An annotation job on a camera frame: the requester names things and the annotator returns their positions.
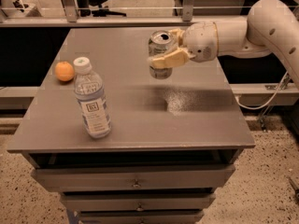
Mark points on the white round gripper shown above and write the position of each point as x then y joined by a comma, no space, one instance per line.
200,40

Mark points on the green 7up soda can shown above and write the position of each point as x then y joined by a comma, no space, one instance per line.
159,43

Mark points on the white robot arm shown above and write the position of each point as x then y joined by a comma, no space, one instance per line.
270,27

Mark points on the blue label plastic water bottle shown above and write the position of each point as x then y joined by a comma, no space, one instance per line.
90,93

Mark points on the grey drawer cabinet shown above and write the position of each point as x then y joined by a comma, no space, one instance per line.
191,118

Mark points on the orange fruit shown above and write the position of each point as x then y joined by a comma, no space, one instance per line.
64,71

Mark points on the top grey drawer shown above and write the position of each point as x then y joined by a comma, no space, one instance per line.
134,178

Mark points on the grey drawer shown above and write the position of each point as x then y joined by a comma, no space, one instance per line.
138,202
147,217
134,178

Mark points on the middle grey drawer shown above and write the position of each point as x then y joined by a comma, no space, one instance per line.
138,202

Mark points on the bottom grey drawer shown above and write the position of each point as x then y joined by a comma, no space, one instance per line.
147,217

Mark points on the metal railing frame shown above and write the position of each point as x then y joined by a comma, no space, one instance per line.
71,13

